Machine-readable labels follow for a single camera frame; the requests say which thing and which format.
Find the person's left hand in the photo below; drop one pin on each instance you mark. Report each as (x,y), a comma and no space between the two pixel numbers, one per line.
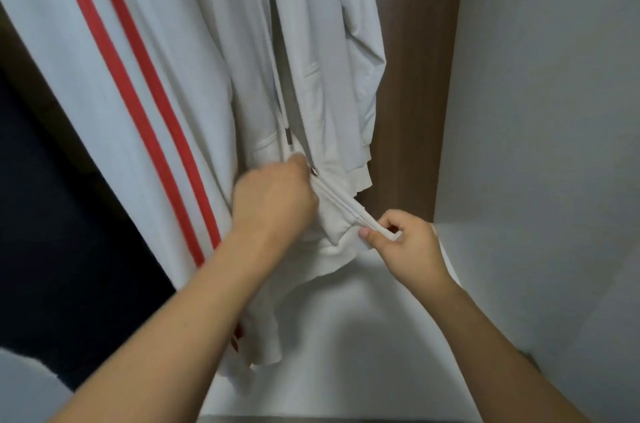
(275,203)

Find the person's right hand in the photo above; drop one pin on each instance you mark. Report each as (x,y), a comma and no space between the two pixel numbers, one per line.
(410,256)

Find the white wardrobe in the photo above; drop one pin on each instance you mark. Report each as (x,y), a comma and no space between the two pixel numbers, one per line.
(540,137)

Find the white jacket with red stripes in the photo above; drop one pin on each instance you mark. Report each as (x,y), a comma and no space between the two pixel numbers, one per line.
(200,37)

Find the khaki and black jacket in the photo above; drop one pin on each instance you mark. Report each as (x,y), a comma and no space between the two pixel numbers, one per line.
(60,268)

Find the person's right forearm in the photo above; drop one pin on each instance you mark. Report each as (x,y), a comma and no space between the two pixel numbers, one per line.
(500,368)

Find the person's left forearm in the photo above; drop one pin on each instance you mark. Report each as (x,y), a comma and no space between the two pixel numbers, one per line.
(170,348)

